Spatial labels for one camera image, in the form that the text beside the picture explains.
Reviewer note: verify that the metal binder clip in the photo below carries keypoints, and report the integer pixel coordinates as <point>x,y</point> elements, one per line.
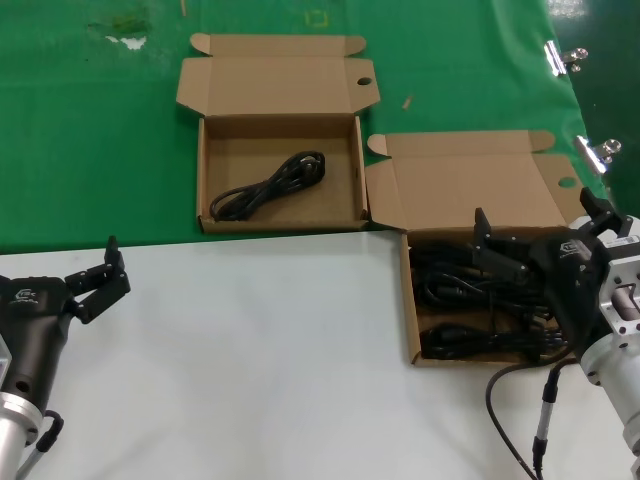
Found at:
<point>590,152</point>
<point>556,57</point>

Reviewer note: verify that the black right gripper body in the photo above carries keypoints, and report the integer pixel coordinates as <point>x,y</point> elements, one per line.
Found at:
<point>575,282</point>

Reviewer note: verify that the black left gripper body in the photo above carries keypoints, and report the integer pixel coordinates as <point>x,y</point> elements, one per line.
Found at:
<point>35,325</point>

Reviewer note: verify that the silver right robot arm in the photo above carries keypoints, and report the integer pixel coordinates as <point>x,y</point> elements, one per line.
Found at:
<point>615,382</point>

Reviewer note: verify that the empty brown cardboard box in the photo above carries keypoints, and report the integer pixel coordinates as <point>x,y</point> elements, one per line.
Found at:
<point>280,100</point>

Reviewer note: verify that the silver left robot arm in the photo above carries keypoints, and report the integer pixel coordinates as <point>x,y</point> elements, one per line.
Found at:
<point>12,425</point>

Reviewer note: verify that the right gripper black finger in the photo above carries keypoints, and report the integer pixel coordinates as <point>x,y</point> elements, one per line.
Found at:
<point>500,255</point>
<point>605,215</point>

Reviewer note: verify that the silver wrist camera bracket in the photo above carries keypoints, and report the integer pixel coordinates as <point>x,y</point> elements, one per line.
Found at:
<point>622,285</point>

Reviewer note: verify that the green table cloth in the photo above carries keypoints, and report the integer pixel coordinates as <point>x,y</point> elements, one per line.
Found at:
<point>90,150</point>

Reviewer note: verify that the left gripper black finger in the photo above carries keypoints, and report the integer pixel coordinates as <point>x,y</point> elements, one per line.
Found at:
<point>107,290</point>

